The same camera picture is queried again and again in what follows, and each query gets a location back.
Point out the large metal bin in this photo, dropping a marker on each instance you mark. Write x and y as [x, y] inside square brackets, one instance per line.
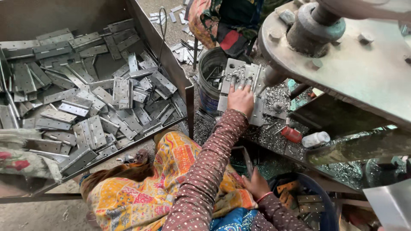
[64, 12]

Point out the grey metal bucket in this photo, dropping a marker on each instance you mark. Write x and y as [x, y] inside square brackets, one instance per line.
[207, 93]

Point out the person's right hand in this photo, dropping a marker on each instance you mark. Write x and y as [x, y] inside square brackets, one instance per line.
[257, 186]

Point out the drill chuck with bit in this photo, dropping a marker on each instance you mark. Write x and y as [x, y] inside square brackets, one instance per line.
[273, 78]

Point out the shiny steel sheet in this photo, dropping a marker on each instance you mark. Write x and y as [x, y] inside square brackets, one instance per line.
[391, 205]

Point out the thin gold bangle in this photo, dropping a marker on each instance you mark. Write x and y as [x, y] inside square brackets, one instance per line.
[242, 112]

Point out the heap of metal shavings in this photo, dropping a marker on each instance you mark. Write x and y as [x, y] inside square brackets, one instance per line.
[276, 94]

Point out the scattered hinges on ground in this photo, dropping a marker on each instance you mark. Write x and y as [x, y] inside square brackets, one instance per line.
[184, 53]

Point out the heap of rusty hinges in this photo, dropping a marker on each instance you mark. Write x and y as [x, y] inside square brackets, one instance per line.
[308, 199]

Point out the red bangle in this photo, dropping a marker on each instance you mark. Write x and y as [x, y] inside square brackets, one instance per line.
[265, 196]

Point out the floral grey cloth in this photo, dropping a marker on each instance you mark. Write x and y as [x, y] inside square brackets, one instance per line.
[29, 160]

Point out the steel hinge plate being drilled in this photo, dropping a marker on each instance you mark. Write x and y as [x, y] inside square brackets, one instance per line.
[257, 115]

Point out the person's yellow patterned clothing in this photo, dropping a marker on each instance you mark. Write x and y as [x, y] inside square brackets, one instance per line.
[135, 199]

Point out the person's left hand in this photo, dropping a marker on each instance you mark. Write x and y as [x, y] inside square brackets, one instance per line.
[240, 99]

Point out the white plastic bottle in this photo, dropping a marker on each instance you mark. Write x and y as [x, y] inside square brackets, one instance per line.
[316, 139]

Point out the drill press worktable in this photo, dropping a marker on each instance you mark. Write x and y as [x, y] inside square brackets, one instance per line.
[346, 149]

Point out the dark metal stool leg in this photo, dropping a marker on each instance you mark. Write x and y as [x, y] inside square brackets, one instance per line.
[195, 54]

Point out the red plastic container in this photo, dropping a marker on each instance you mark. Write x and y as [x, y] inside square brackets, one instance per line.
[291, 134]

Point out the pile of steel hinges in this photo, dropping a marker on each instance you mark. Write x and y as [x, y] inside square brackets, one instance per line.
[80, 106]

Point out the person's right fingers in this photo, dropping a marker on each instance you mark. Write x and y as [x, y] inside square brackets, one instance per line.
[248, 181]

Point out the fixture bolt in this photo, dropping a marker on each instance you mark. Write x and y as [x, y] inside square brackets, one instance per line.
[278, 106]

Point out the small rusty metal part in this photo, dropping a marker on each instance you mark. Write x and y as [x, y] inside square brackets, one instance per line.
[135, 157]

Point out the blue plastic tub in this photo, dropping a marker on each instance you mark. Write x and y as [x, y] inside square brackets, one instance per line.
[324, 205]

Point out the flat metal bar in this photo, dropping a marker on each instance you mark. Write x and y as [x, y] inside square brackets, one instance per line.
[247, 160]

